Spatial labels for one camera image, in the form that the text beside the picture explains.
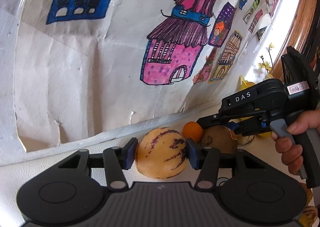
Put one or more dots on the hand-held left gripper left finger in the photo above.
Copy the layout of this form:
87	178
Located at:
130	153

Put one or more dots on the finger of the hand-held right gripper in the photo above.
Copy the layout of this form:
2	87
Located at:
210	121
252	127

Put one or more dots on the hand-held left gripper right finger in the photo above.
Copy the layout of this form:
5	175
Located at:
192	154

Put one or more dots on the striped pepino melon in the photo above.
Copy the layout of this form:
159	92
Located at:
161	153
310	215
246	139

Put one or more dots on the small orange mandarin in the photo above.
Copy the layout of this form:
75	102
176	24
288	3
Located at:
192	131

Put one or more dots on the brown kiwi with sticker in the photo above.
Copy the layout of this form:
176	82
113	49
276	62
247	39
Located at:
220	142

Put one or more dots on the orange-yellow round fruit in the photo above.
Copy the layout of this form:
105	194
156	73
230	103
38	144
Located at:
308	195

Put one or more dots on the person's right hand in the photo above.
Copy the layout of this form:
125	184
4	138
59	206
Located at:
290	157

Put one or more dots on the yellow plastic bowl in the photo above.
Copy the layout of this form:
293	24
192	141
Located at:
244	84

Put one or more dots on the yellow flower sprig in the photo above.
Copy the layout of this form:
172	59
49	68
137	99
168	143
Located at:
266	63

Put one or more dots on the colourful houses drawing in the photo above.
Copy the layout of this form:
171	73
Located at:
100	67

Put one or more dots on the brown wooden door frame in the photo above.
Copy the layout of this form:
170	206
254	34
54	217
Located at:
302	17

